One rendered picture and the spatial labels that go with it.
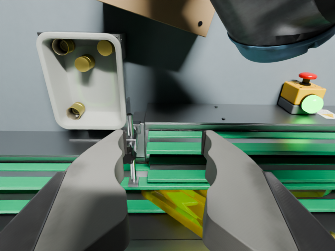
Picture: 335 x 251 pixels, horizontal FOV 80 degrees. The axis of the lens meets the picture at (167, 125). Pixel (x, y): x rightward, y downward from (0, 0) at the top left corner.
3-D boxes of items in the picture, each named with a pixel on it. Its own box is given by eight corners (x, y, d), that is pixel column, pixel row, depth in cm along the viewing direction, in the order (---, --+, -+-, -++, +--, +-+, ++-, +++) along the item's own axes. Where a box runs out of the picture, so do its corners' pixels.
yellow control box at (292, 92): (276, 103, 59) (290, 114, 52) (283, 78, 55) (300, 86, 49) (299, 104, 59) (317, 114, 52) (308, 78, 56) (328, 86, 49)
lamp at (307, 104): (297, 110, 52) (304, 115, 49) (302, 93, 50) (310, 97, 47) (314, 110, 52) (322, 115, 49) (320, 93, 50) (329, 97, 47)
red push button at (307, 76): (301, 88, 51) (306, 74, 49) (292, 83, 54) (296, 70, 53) (316, 88, 51) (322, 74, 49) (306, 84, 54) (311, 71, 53)
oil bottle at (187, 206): (140, 195, 51) (217, 251, 39) (139, 179, 48) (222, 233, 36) (155, 184, 55) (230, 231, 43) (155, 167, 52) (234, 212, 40)
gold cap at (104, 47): (107, 34, 47) (102, 35, 43) (119, 46, 49) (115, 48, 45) (98, 46, 48) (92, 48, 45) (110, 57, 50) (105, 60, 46)
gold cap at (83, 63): (79, 54, 49) (72, 56, 45) (93, 54, 49) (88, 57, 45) (82, 68, 51) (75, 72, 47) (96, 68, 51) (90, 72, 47)
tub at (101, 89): (71, 115, 58) (57, 129, 51) (52, 29, 48) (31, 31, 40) (131, 115, 59) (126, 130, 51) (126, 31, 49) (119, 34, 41)
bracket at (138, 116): (133, 142, 56) (130, 157, 50) (131, 111, 52) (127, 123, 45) (146, 142, 56) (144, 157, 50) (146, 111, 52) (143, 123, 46)
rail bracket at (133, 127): (131, 163, 51) (122, 203, 40) (126, 100, 43) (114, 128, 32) (143, 163, 51) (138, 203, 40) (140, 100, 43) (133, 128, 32)
